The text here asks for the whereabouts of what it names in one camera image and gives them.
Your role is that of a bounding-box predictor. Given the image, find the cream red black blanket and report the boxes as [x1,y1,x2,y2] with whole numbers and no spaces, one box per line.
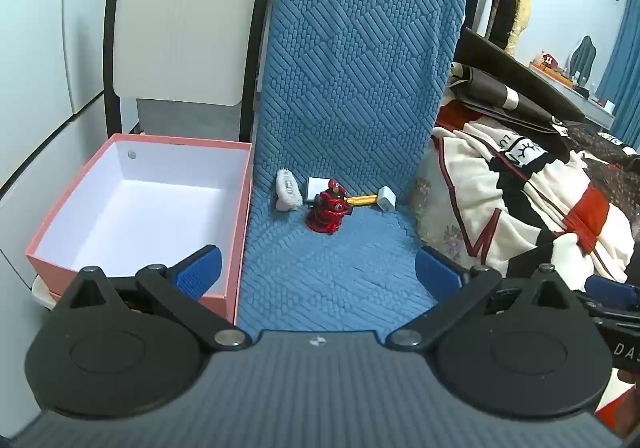
[430,102,640,299]

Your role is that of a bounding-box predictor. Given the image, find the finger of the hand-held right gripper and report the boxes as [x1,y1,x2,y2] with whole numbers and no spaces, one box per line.
[575,274,640,325]

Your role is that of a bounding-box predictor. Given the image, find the pink cardboard box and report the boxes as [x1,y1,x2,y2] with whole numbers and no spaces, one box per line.
[26,134,252,323]

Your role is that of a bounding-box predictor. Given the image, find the blue curtain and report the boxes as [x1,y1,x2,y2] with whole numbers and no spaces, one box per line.
[595,0,640,129]

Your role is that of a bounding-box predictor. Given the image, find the dark office chair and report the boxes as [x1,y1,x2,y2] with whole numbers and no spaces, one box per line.
[567,35,599,83]

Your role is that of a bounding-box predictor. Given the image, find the white wardrobe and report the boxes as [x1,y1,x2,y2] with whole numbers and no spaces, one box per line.
[0,0,146,289]

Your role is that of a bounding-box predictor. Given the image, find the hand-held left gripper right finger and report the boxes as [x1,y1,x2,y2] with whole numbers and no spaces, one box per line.
[385,246,581,353]

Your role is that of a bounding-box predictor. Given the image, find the white fuzzy brush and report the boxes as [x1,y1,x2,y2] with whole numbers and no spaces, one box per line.
[274,169,304,213]

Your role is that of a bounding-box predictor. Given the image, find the red desk ornament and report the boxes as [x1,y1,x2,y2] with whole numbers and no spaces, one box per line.
[530,50,571,78]

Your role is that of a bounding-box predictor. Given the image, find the white charger plug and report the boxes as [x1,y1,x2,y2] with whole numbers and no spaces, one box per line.
[306,177,331,205]

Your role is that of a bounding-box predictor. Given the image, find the blue quilted chair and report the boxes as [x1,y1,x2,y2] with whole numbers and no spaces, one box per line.
[235,0,467,344]

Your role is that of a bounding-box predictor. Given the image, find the grey desk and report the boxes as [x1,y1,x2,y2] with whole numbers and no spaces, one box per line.
[530,58,618,129]

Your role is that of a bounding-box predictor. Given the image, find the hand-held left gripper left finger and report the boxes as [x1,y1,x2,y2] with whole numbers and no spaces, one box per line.
[62,244,253,354]

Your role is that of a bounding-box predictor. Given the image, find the dark brown bag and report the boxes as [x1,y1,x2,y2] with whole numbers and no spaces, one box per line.
[450,28,586,135]

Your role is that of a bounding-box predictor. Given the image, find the beige folding chair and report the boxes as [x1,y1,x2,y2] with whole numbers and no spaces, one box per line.
[31,0,277,311]

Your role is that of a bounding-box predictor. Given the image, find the brown patterned cloth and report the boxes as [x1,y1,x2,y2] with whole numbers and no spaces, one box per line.
[565,123,640,166]

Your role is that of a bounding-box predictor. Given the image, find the floral bed sheet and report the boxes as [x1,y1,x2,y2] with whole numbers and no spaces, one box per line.
[409,163,473,256]

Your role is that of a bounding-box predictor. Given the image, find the red toy figure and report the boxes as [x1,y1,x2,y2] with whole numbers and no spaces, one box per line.
[306,179,354,233]

